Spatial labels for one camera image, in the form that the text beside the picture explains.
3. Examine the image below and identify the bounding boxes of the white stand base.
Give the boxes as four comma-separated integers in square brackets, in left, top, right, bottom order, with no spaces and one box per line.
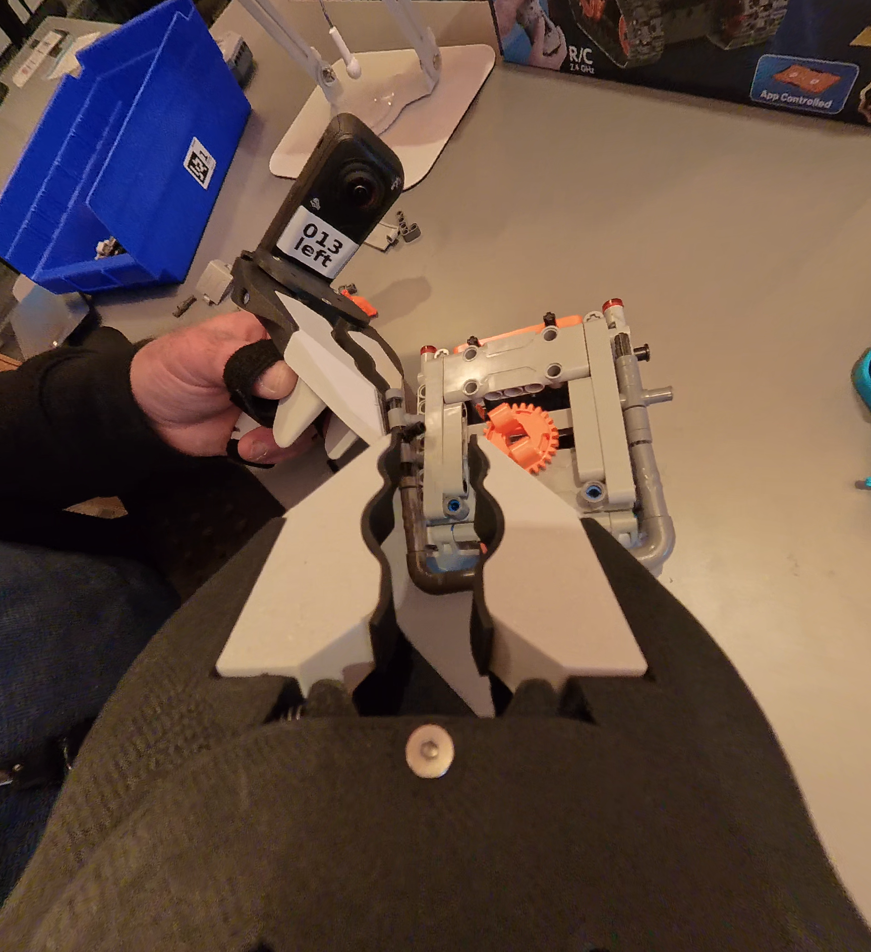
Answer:
[235,0,496,187]

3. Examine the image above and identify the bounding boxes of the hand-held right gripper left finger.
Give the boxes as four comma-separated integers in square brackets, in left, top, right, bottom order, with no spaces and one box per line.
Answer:
[217,439,405,688]

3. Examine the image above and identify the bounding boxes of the grey toy brick model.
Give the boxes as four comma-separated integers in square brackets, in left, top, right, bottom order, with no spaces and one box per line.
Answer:
[384,298,677,596]

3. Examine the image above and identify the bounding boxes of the robot kit box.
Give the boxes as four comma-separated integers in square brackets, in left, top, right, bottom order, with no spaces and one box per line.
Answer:
[488,0,871,135]

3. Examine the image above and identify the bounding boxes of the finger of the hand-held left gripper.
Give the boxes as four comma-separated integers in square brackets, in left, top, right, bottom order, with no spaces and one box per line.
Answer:
[277,317,395,462]
[336,305,409,432]

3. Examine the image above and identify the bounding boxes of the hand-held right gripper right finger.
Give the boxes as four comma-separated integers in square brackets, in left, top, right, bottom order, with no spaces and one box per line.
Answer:
[473,447,649,688]

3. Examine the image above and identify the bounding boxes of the blue bin with label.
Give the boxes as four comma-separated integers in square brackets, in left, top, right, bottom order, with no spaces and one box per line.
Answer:
[0,0,255,296]

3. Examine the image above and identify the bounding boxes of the person's left forearm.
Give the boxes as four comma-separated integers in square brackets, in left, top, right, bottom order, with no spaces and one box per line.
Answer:
[0,325,161,539]

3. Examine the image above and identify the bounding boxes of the person's left hand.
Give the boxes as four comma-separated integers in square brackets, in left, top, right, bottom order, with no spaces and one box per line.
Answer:
[131,310,325,465]

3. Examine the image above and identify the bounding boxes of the person's blue trousers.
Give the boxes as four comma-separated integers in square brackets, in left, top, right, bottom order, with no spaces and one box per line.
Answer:
[0,533,186,931]

